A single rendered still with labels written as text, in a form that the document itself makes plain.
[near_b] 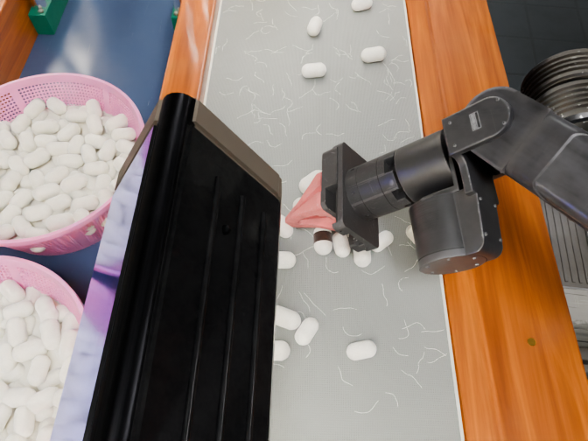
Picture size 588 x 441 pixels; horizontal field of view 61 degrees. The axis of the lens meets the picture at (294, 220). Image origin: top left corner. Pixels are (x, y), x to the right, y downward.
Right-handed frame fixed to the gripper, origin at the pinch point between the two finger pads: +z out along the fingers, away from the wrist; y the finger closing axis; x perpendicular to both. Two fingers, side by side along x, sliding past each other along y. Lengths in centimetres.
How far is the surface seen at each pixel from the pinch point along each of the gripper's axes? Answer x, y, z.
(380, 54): 8.1, -29.0, -7.7
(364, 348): 5.4, 14.3, -5.6
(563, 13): 123, -143, -23
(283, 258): -0.2, 4.6, 1.0
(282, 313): -0.3, 11.1, 0.7
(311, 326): 2.0, 12.2, -1.5
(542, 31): 116, -132, -16
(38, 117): -20.8, -17.0, 30.0
